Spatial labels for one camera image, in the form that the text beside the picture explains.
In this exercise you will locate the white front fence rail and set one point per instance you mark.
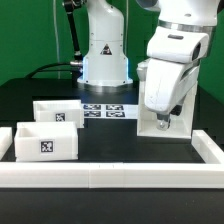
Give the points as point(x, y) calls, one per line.
point(112, 175)

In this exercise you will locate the white drawer tray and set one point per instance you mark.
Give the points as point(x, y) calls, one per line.
point(59, 111)
point(46, 141)

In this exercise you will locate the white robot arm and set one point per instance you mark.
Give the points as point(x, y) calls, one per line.
point(105, 64)

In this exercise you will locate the white left fence rail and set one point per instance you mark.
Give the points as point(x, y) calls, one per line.
point(5, 140)

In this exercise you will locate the white drawer cabinet box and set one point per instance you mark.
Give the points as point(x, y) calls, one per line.
point(180, 126)

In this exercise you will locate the white right fence rail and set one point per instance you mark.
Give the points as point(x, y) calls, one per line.
point(208, 150)

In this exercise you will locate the fiducial marker sheet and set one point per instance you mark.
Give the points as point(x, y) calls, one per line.
point(110, 111)

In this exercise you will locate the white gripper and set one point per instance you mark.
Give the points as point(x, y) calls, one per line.
point(174, 62)

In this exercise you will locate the white front drawer tray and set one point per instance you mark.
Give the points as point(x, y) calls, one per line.
point(46, 141)

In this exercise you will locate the white fence rail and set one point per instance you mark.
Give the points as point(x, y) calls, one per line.
point(112, 175)
point(5, 140)
point(208, 150)

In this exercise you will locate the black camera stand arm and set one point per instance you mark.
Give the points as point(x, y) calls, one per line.
point(70, 6)

